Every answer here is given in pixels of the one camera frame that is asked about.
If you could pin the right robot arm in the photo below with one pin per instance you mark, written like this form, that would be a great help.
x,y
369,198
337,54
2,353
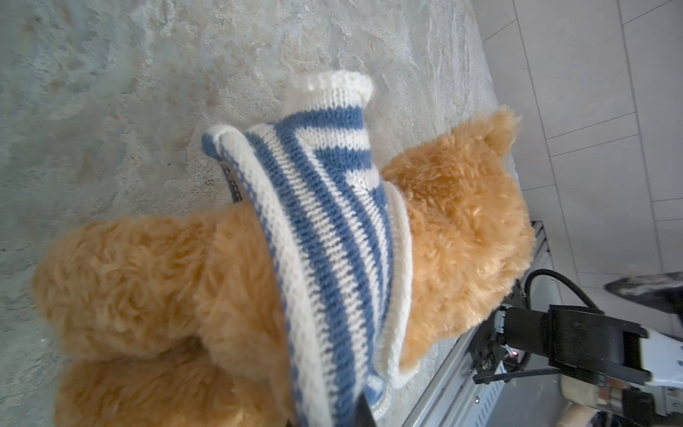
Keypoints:
x,y
630,370

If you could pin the brown teddy bear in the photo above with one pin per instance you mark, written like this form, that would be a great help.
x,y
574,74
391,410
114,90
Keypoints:
x,y
177,321

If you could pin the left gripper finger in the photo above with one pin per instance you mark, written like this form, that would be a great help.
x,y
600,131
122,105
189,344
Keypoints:
x,y
364,418

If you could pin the striped knit bear sweater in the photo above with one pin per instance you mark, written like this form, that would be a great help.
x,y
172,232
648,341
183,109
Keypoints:
x,y
340,239

